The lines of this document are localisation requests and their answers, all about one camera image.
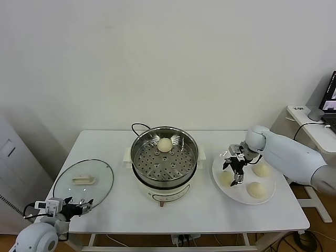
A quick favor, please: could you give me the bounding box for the black coiled floor cable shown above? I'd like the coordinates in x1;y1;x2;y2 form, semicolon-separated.
293;230;320;250

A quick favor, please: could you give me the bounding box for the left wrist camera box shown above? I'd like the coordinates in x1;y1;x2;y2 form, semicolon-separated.
34;197;64;215

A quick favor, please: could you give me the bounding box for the cream steamed baozi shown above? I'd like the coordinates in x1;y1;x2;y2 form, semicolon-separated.
246;181;266;198
251;162;271;178
218;170;235;187
156;137;173;153

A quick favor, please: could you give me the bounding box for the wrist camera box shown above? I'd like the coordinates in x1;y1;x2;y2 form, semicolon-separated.
227;143;245;158
34;197;64;215

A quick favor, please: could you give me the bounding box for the white round plate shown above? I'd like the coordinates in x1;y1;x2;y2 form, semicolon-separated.
212;150;277;205

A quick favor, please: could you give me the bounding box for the white table frame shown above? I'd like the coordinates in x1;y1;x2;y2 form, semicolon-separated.
82;230;305;252

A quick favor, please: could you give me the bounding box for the dark open laptop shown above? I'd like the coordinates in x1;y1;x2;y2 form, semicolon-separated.
318;70;336;124

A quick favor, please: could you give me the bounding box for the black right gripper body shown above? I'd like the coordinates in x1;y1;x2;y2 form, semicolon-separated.
227;154;249;175

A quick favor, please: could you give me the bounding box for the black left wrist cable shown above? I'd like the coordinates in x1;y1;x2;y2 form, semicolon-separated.
23;203;37;220

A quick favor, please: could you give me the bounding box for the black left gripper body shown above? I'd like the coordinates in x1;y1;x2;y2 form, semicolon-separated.
61;203;82;218

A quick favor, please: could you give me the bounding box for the white cabinet with vent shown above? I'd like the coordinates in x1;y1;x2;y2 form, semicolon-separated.
0;114;56;236

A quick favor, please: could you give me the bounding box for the glass lid cream handle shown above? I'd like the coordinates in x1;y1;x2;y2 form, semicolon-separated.
52;159;114;213

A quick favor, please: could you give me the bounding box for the white power strip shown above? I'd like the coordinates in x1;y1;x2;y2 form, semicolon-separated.
172;234;200;247

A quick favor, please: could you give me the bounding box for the black cooker power cable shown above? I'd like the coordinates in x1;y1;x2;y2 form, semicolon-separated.
130;122;153;137

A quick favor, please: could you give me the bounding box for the grey round puck speaker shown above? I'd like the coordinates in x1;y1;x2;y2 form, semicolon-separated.
307;106;325;121

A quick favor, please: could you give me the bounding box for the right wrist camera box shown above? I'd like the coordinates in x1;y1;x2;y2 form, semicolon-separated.
227;143;245;158

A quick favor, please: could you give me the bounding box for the black usb cable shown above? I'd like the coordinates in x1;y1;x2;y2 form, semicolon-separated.
293;122;328;141

